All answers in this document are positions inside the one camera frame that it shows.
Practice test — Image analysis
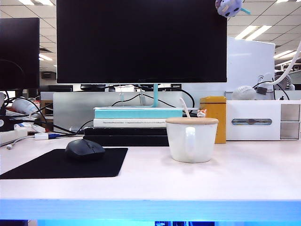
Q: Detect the black computer mouse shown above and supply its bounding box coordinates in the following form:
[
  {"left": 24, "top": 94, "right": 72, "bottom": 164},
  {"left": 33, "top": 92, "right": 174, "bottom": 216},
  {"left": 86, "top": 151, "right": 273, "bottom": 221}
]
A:
[{"left": 64, "top": 138, "right": 106, "bottom": 161}]

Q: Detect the black mouse pad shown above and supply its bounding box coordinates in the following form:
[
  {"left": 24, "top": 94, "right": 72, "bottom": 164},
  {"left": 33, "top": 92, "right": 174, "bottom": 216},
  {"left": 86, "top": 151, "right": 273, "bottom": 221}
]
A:
[{"left": 0, "top": 147, "right": 129, "bottom": 180}]

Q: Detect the teal book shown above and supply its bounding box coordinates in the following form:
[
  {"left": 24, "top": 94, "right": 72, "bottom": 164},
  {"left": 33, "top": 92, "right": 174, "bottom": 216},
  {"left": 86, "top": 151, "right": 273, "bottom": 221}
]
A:
[{"left": 93, "top": 107, "right": 184, "bottom": 120}]

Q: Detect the teal monitor stand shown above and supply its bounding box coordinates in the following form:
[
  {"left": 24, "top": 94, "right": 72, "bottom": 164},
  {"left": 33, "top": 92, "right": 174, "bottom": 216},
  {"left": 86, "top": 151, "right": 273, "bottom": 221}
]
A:
[{"left": 135, "top": 83, "right": 183, "bottom": 109}]

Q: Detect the white book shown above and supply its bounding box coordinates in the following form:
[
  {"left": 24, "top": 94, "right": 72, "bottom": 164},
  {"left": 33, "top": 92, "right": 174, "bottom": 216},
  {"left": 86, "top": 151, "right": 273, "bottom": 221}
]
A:
[{"left": 93, "top": 118, "right": 168, "bottom": 128}]

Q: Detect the thin black box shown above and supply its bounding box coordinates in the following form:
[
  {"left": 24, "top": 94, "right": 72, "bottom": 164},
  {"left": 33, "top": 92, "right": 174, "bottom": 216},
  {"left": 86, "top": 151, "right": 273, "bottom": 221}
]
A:
[{"left": 84, "top": 127, "right": 168, "bottom": 137}]

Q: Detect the thick black box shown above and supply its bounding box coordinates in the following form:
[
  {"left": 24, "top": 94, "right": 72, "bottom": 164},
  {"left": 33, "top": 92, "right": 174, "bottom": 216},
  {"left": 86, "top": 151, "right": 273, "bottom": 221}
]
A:
[{"left": 82, "top": 135, "right": 170, "bottom": 147}]

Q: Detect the white spoon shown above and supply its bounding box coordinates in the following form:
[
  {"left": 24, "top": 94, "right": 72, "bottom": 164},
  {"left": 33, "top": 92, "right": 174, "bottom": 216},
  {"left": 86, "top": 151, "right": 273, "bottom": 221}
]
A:
[{"left": 179, "top": 97, "right": 191, "bottom": 119}]

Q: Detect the round wooden mug lid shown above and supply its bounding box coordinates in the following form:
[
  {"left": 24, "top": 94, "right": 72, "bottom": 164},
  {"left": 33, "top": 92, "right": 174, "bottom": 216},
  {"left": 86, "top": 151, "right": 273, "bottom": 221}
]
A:
[{"left": 165, "top": 117, "right": 219, "bottom": 126}]

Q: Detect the white ceramic mug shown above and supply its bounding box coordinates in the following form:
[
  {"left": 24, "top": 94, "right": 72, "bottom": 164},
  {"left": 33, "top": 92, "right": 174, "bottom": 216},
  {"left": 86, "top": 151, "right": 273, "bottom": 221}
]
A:
[{"left": 166, "top": 122, "right": 218, "bottom": 164}]

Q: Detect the yellow tin canister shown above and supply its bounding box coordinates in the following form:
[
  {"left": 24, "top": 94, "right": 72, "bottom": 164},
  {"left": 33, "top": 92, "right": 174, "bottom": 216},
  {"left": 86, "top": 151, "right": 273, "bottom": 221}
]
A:
[{"left": 199, "top": 96, "right": 227, "bottom": 145}]

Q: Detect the large black monitor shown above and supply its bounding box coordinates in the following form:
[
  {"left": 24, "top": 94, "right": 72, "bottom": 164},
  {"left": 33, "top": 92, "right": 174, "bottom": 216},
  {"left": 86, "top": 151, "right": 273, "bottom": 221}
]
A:
[{"left": 56, "top": 0, "right": 228, "bottom": 84}]

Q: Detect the white tissue box organizer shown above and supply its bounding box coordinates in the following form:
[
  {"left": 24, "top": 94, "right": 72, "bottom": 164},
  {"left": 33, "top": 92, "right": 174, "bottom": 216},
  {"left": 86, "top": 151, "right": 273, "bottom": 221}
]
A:
[{"left": 225, "top": 100, "right": 301, "bottom": 141}]

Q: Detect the white board panel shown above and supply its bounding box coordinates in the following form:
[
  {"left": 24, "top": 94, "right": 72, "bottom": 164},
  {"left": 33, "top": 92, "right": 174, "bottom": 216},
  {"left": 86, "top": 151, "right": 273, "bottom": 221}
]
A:
[{"left": 226, "top": 37, "right": 276, "bottom": 92}]

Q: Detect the white usb adapter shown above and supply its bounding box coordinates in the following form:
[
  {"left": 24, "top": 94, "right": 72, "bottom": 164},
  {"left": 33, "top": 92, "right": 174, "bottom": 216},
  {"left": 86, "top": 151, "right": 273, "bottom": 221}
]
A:
[{"left": 34, "top": 133, "right": 61, "bottom": 141}]

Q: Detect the white paper cup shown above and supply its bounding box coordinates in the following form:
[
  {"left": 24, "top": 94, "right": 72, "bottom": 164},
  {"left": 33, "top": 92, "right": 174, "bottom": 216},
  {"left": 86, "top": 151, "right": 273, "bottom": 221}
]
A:
[{"left": 11, "top": 97, "right": 40, "bottom": 116}]

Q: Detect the purple plush toy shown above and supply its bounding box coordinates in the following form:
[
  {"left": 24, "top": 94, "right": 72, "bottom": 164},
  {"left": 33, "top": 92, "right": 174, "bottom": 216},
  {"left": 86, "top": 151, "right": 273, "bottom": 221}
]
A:
[{"left": 214, "top": 0, "right": 251, "bottom": 18}]

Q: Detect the white desk fan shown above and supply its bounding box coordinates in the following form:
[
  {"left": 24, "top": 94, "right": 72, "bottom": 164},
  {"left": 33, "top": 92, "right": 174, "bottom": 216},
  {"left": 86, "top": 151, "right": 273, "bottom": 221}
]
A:
[{"left": 274, "top": 70, "right": 295, "bottom": 91}]

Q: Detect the white power strip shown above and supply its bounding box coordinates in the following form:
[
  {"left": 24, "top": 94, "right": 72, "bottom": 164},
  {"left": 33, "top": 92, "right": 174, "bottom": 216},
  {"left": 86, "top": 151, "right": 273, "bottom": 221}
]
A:
[{"left": 0, "top": 129, "right": 28, "bottom": 146}]

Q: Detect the small black monitor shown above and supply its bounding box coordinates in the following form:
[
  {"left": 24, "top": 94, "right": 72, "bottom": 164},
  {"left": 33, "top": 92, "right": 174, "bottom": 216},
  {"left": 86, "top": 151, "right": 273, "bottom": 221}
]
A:
[{"left": 0, "top": 17, "right": 40, "bottom": 90}]

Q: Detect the white gooseneck tube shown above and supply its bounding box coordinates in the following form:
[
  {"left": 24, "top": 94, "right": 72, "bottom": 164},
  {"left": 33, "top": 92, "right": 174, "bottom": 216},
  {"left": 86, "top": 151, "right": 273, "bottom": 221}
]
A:
[{"left": 272, "top": 41, "right": 301, "bottom": 85}]

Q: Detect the black monitor cable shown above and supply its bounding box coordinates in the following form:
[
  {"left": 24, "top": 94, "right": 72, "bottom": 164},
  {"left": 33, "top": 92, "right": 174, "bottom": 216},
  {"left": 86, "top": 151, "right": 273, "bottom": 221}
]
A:
[{"left": 111, "top": 87, "right": 196, "bottom": 109}]

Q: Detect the white cable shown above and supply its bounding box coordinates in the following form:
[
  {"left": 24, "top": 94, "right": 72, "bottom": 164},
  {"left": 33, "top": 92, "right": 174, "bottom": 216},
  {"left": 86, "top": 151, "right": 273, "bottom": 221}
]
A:
[{"left": 6, "top": 137, "right": 27, "bottom": 151}]

